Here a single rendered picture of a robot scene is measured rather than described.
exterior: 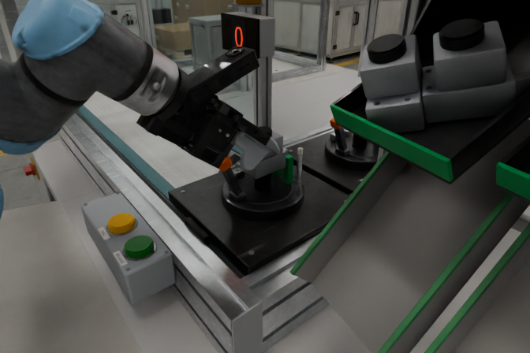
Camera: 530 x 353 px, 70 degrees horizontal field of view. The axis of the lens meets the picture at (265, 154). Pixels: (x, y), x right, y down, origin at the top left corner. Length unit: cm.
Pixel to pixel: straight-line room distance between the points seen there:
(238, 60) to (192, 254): 28
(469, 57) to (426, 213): 19
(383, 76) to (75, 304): 56
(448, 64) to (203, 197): 46
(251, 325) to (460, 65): 37
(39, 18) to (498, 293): 47
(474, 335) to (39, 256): 68
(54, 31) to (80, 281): 45
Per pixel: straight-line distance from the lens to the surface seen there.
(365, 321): 43
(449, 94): 33
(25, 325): 69
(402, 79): 32
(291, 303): 55
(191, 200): 65
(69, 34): 40
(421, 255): 42
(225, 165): 56
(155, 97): 44
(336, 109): 36
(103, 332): 63
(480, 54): 31
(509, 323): 41
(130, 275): 56
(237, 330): 49
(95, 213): 69
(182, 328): 61
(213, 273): 54
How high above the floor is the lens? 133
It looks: 27 degrees down
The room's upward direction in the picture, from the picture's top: straight up
